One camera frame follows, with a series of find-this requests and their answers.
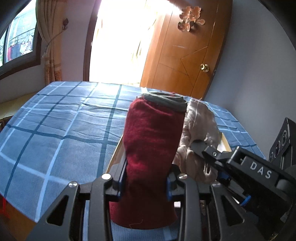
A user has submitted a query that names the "dark framed window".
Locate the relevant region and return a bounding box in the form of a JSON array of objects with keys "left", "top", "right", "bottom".
[{"left": 0, "top": 0, "right": 42, "bottom": 80}]

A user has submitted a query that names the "dark red underwear black waistband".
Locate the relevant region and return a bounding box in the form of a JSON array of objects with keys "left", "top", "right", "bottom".
[{"left": 109, "top": 91, "right": 188, "bottom": 230}]

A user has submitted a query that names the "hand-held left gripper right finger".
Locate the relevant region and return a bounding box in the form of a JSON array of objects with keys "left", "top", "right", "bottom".
[{"left": 166, "top": 170, "right": 269, "bottom": 241}]

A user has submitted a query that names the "beige underwear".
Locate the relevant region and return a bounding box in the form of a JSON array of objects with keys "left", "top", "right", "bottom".
[{"left": 173, "top": 98, "right": 222, "bottom": 183}]

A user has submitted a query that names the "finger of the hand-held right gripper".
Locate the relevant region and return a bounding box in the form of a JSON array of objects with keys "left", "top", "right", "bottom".
[
  {"left": 216, "top": 170, "right": 252, "bottom": 207},
  {"left": 191, "top": 140, "right": 228, "bottom": 168}
]

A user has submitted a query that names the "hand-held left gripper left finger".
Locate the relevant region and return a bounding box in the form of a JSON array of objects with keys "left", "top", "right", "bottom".
[{"left": 28, "top": 160, "right": 127, "bottom": 241}]

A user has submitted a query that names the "gold paper door decoration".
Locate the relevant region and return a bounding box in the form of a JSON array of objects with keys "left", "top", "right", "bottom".
[{"left": 177, "top": 6, "right": 206, "bottom": 32}]

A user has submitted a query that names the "white shallow cardboard tray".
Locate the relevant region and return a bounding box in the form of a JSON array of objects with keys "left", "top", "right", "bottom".
[{"left": 105, "top": 87, "right": 232, "bottom": 179}]

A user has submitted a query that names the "wooden door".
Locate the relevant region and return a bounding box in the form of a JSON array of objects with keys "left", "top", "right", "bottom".
[{"left": 140, "top": 0, "right": 233, "bottom": 102}]

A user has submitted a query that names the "blue plaid tablecloth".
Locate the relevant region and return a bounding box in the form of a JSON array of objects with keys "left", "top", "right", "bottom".
[{"left": 0, "top": 81, "right": 266, "bottom": 241}]

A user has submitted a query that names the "beige curtain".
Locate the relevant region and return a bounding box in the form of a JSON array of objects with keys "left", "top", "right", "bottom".
[{"left": 36, "top": 0, "right": 67, "bottom": 85}]

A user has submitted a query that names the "dark wooden door frame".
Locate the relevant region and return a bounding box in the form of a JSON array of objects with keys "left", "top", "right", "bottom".
[{"left": 83, "top": 0, "right": 105, "bottom": 82}]

